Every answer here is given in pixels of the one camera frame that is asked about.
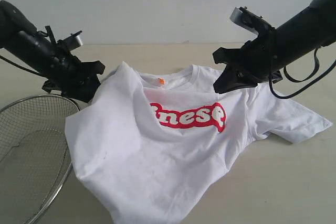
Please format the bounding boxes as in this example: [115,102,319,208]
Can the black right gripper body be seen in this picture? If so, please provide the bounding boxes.
[237,35,282,88]

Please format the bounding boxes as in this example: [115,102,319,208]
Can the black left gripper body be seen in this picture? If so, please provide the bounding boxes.
[41,48,94,95]

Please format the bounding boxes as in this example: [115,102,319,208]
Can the white t-shirt red print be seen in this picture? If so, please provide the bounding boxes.
[65,63,332,223]

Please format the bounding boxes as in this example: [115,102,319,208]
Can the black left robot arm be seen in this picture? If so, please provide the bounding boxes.
[1,0,105,103]

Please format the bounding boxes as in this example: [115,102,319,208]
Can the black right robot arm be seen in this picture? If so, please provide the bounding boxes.
[213,0,335,94]

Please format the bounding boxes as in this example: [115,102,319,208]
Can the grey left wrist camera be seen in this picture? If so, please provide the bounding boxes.
[63,30,83,51]

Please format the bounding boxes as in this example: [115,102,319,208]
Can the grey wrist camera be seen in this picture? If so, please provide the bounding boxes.
[230,7,272,36]
[63,30,83,51]

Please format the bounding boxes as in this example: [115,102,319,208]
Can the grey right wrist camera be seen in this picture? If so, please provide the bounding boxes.
[230,7,272,36]

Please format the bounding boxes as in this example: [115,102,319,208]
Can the metal wire mesh basket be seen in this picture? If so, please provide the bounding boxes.
[1,94,80,223]

